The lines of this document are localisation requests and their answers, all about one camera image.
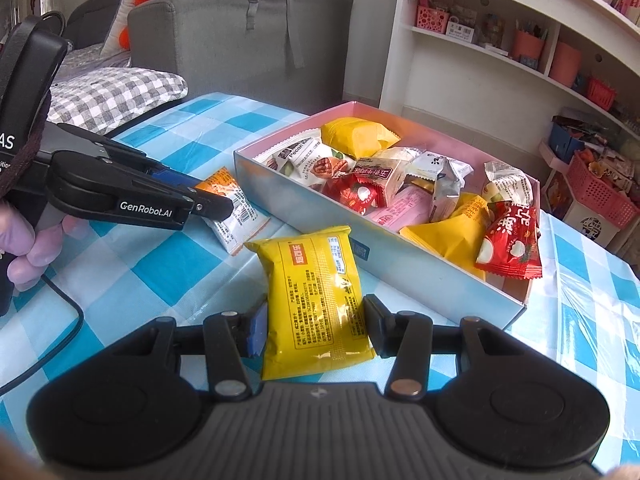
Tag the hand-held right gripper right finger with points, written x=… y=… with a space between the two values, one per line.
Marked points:
x=375 y=330

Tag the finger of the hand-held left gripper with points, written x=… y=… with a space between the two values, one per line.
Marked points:
x=212 y=207
x=172 y=180

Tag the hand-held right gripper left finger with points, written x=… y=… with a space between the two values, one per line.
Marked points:
x=257 y=332

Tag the white and orange snack packet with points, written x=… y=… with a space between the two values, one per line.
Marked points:
x=240 y=220

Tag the yellow printed snack packet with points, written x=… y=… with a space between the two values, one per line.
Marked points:
x=310 y=300

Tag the pink and silver cardboard box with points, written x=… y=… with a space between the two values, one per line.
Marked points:
x=440 y=280

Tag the white nut snack packet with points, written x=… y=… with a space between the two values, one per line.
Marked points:
x=300 y=162

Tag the pink snack packet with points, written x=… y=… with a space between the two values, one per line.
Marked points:
x=400 y=212

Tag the small orange snack packet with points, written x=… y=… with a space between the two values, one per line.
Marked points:
x=425 y=187

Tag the maroon label snack packet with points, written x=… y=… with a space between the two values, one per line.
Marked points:
x=375 y=170

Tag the red snack packet white letters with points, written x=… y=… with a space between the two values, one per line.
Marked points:
x=515 y=245

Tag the person's left hand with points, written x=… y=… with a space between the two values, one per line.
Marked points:
x=42 y=250

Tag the blue checkered tablecloth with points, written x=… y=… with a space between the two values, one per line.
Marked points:
x=150 y=270

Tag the grey checkered pillow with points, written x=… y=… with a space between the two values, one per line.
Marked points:
x=115 y=95

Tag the white and orange plush cushion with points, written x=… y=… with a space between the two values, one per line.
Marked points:
x=125 y=35

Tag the dark grey sofa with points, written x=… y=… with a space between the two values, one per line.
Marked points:
x=90 y=15

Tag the white storage box with drawing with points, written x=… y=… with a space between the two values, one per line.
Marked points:
x=590 y=227

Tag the white bookshelf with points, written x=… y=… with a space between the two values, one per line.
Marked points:
x=400 y=60

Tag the large pink basket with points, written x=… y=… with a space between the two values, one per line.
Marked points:
x=600 y=195

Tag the blue box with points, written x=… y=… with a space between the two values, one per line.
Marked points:
x=562 y=142

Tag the small pink perforated basket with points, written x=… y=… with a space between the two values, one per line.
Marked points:
x=432 y=20

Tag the toy box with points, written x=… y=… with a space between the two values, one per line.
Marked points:
x=615 y=165

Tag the white labelled box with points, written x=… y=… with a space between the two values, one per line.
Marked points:
x=460 y=31

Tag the clear jar of trinkets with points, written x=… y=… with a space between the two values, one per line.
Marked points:
x=491 y=32

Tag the small red basket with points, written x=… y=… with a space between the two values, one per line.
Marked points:
x=600 y=95

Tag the pink pen cup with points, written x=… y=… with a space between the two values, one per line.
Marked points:
x=527 y=42

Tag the plain pink cup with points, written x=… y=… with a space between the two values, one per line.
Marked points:
x=565 y=65

